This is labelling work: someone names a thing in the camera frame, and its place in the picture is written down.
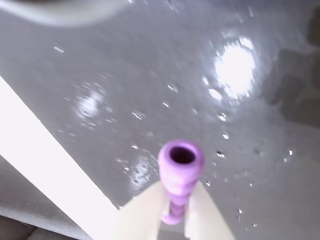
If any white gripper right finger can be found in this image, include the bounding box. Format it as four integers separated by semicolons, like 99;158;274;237
184;181;234;240

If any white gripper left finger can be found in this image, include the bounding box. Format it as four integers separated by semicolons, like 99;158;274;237
112;180;172;240

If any purple rubber pen grip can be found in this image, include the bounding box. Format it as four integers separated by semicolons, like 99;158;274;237
157;139;205;225

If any grey cup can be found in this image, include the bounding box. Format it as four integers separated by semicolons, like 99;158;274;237
0;0;131;27

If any grey fabric sofa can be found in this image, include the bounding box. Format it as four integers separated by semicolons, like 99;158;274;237
0;154;88;240

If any grey plastic mat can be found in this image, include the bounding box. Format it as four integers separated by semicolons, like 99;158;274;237
0;0;320;240

